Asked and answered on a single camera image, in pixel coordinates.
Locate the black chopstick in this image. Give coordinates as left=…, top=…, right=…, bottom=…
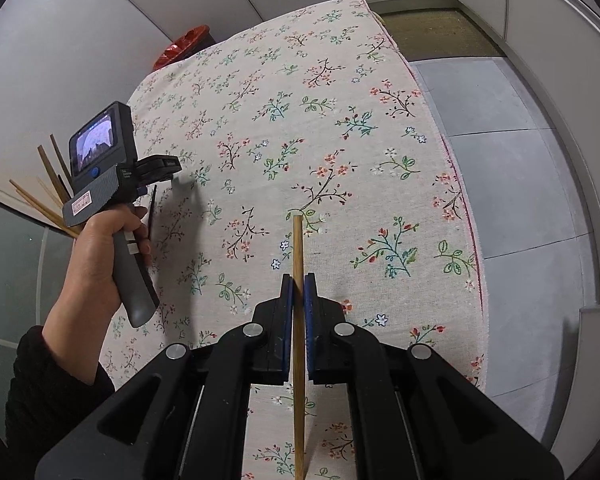
left=146, top=185, right=158, bottom=242

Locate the brown wooden chopstick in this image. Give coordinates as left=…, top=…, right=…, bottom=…
left=291, top=212, right=307, bottom=480

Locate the frosted glass door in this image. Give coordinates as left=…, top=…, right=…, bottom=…
left=0, top=177, right=77, bottom=443

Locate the bundle of wooden chopsticks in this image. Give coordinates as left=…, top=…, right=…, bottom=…
left=9, top=134, right=83, bottom=240

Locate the red trash bin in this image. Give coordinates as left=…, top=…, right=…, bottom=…
left=152, top=25, right=216, bottom=72

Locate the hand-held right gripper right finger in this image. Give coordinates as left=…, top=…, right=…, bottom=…
left=303, top=273, right=564, bottom=480

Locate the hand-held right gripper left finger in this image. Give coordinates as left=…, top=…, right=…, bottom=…
left=34, top=274, right=295, bottom=480

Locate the person's left hand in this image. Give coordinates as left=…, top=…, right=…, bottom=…
left=41, top=205, right=153, bottom=369

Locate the person's left forearm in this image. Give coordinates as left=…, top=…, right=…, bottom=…
left=5, top=325, right=117, bottom=463

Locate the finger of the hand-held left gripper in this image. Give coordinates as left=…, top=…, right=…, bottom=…
left=132, top=154, right=182, bottom=196

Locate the green floor mat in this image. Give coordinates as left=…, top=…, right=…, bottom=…
left=379, top=7, right=507, bottom=64

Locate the floral tablecloth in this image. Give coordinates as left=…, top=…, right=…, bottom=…
left=97, top=0, right=489, bottom=480

